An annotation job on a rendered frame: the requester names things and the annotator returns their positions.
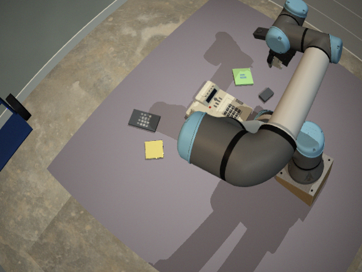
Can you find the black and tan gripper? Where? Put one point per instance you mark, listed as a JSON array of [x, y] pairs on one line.
[[274, 59]]

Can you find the dark grey keypad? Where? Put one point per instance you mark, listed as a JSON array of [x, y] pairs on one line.
[[144, 120]]

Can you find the green sticky note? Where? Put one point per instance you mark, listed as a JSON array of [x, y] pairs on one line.
[[242, 76]]

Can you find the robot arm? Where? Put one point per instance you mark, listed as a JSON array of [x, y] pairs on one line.
[[248, 153]]

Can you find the yellow sticky note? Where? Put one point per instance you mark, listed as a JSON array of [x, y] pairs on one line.
[[154, 149]]

